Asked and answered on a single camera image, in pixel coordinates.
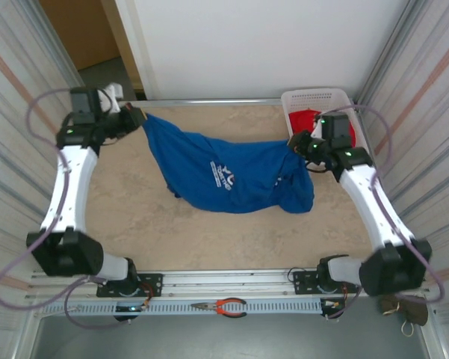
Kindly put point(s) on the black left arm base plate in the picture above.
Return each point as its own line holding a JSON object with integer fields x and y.
{"x": 153, "y": 284}

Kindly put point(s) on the brown wooden door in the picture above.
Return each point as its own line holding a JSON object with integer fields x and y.
{"x": 78, "y": 30}

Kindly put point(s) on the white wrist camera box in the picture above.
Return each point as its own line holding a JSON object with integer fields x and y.
{"x": 114, "y": 95}
{"x": 317, "y": 129}

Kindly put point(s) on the aluminium mounting rail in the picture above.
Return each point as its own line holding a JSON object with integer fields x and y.
{"x": 228, "y": 280}

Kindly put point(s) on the small brown cloth pouch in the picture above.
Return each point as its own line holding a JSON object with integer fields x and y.
{"x": 387, "y": 304}

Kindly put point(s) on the white plastic mesh basket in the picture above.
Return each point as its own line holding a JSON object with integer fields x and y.
{"x": 314, "y": 98}

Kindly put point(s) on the aluminium table edge rail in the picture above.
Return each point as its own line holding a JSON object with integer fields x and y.
{"x": 209, "y": 101}

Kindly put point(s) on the white door frame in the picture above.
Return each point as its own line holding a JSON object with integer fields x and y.
{"x": 134, "y": 45}

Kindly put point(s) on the red t-shirt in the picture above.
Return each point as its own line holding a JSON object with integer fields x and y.
{"x": 302, "y": 119}

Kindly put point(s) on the blue printed t-shirt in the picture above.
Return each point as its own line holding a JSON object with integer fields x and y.
{"x": 228, "y": 175}

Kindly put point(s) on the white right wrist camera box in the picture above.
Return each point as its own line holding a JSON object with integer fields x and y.
{"x": 317, "y": 129}

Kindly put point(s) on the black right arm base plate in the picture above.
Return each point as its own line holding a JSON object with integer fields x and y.
{"x": 302, "y": 282}

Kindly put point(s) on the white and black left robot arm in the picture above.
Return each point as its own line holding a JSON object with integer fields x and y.
{"x": 69, "y": 194}

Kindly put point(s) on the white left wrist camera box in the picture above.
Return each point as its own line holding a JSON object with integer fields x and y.
{"x": 114, "y": 95}

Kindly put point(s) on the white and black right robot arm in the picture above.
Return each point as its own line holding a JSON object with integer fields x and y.
{"x": 373, "y": 209}

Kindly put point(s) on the small circuit board green light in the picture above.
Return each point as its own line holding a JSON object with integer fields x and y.
{"x": 129, "y": 309}

